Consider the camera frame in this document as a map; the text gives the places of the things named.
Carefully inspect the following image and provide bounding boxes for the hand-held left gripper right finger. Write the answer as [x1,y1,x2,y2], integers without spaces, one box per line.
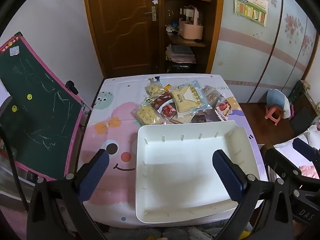
[212,149,295,240]

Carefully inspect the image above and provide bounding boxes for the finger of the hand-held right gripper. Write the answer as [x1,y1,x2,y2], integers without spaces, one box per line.
[292,137,320,162]
[261,143,303,181]

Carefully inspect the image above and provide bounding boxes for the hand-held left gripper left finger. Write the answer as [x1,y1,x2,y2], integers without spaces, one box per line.
[26,149,110,240]

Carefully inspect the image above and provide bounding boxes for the white plastic tray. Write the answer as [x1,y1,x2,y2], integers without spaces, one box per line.
[135,120,262,224]

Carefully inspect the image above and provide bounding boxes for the red white snack packet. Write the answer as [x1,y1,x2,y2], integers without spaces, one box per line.
[215,99,238,121]

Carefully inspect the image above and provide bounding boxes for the clear yellow cracker packet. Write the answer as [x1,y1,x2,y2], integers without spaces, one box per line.
[146,81,165,98]
[135,104,166,126]

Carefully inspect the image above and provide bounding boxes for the pink cloth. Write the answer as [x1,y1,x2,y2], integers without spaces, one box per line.
[299,164,320,180]

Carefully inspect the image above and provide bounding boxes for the pink stool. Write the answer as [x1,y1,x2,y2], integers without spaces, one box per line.
[265,104,283,126]

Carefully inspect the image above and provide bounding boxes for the cartoon printed tablecloth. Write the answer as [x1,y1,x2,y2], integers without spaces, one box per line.
[77,74,266,228]

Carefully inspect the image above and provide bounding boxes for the blue cushion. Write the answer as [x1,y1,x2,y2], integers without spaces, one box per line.
[266,88,288,108]

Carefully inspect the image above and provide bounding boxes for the dark brown snack packet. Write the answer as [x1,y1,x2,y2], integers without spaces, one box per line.
[192,112,208,123]

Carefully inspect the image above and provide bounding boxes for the silver printed snack packet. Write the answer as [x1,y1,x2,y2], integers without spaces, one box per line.
[202,85,225,106]

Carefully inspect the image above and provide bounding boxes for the large cracker packet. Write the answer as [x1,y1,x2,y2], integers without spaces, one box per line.
[170,80,216,118]

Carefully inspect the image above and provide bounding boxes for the clear packet with red snack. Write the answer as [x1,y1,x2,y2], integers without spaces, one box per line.
[160,105,178,118]

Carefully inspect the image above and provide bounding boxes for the black clamp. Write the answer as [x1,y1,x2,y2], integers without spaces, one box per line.
[65,80,79,94]

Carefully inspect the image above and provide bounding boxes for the floral wardrobe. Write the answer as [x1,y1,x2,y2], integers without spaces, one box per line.
[207,0,320,103]

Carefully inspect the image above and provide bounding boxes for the black bin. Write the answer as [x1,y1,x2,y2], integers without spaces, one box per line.
[169,62,193,74]

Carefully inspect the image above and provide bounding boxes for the stack of folded papers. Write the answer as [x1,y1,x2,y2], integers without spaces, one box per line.
[166,44,197,64]

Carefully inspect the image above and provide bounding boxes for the wooden door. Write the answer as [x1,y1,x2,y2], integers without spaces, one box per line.
[82,0,163,78]

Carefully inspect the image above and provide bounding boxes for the pink basket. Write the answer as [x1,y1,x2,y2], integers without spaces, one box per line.
[178,6,204,41]

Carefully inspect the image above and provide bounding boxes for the wooden corner shelf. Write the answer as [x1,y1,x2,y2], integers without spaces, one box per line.
[160,0,225,74]

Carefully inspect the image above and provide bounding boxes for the green chalkboard with pink frame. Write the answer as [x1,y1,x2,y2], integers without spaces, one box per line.
[0,32,86,182]

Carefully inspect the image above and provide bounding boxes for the wall calendar poster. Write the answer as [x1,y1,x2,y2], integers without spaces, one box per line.
[233,0,269,27]

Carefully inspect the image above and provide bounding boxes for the silver door handle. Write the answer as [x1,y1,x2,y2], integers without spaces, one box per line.
[144,6,157,21]

